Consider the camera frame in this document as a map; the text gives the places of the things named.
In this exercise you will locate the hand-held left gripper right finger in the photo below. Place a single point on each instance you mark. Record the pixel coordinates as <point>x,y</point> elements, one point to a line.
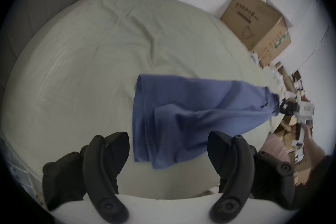
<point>236,173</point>

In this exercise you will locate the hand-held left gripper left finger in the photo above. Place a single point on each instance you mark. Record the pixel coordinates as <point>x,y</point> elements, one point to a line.
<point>97,173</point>

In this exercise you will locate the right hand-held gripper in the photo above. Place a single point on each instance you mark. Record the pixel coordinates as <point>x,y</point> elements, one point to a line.
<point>305,110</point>

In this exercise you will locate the dark blue shirt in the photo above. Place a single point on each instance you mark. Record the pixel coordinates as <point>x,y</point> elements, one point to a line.
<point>199,115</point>

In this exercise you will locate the person's right forearm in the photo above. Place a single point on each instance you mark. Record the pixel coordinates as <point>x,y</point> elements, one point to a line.
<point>316,154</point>

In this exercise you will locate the person's right hand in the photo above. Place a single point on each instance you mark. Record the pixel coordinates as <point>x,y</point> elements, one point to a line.
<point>306,130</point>

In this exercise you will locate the person's body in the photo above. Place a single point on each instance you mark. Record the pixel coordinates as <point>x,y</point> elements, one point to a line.
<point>322,170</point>

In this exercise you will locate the large brown carton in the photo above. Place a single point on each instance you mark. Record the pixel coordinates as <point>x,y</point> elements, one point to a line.
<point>258,26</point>

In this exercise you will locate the grey padded headboard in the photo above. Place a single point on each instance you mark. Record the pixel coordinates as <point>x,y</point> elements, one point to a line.
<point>39,7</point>

